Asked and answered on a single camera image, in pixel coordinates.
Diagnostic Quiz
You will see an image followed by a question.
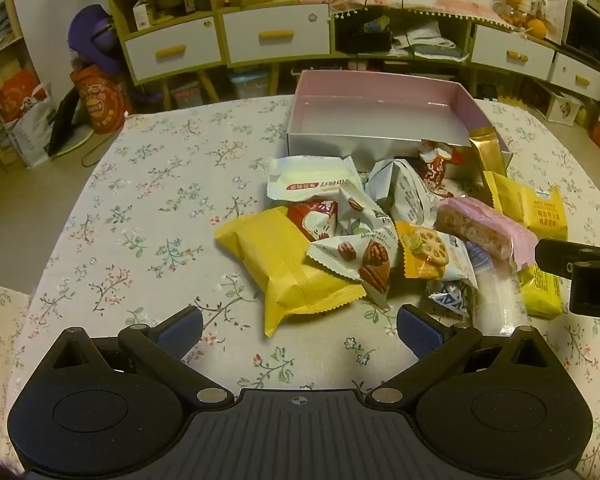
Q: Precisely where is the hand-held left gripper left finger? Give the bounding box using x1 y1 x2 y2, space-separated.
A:
42 305 236 408

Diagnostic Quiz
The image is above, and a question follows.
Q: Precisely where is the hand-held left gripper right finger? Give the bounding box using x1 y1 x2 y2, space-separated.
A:
364 304 557 408

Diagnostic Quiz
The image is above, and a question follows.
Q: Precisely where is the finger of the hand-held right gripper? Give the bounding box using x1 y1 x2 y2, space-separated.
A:
535 238 600 322

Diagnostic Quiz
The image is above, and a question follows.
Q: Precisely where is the yellow packet with dark print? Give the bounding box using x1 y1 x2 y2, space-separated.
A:
482 171 569 242

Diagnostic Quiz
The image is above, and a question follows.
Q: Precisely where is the orange lotus root chip packet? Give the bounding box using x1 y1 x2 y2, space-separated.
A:
394 221 478 288

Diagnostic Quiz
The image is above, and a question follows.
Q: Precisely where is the pink rice bar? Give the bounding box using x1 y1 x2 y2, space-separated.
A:
434 197 537 273

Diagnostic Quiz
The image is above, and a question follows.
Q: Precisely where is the white pecan print packet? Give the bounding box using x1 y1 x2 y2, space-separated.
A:
306 180 400 308

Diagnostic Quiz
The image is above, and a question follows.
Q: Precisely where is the large plain yellow snack packet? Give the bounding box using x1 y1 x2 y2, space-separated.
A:
215 206 368 338

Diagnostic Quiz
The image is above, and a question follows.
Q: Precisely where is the red and white candy packet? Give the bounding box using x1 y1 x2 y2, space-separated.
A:
417 139 466 198
286 199 340 242

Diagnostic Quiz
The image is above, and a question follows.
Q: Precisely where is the pink cardboard box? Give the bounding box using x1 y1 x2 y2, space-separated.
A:
286 70 513 181

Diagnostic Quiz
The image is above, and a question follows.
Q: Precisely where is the small blue and white packet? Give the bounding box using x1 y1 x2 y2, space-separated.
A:
426 279 476 317

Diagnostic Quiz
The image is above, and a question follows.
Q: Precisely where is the floral tablecloth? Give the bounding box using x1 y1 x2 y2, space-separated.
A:
5 92 600 480

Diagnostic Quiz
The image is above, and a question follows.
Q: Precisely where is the gold stick packet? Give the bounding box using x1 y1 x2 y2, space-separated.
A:
468 127 512 177

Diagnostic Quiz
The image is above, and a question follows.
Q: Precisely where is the crumpled white snack packet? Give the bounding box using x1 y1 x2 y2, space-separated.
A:
366 159 443 226

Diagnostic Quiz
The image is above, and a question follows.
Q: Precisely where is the small white printed bag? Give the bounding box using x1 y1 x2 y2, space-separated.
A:
549 91 582 124

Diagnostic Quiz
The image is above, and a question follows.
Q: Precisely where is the white packet with red label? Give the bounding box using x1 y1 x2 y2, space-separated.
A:
266 155 363 207

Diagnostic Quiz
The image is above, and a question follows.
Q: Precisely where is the black microwave oven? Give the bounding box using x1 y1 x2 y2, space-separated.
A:
561 0 600 67

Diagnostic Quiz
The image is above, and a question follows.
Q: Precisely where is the black flat board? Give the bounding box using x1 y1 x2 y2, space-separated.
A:
46 89 89 157

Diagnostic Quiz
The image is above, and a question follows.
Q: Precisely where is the orange red gift bag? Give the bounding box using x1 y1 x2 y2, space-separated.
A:
70 65 132 134

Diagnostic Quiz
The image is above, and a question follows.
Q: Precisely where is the pile of papers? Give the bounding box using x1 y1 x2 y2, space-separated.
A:
392 21 469 61

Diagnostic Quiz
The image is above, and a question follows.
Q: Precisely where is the clear plastic storage bin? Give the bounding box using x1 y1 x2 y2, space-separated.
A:
228 70 272 99

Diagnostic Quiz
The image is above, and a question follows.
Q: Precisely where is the yellow-green wooden cabinet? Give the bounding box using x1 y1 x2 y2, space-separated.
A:
100 0 600 111

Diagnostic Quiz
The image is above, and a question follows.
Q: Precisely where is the red and white paper bag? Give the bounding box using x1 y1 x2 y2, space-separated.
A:
0 70 57 169

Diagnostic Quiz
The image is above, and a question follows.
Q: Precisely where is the black box on shelf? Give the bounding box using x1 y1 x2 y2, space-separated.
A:
337 24 394 54

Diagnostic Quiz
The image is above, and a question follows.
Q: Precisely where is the purple plush object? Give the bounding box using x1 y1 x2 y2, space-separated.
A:
68 4 127 77

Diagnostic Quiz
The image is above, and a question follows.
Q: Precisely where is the small white drawer yellow handle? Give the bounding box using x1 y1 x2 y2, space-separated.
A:
550 52 600 102

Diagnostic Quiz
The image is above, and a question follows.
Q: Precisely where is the white drawer with yellow handle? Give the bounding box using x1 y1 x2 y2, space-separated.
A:
222 4 332 66
124 16 222 85
471 25 557 82

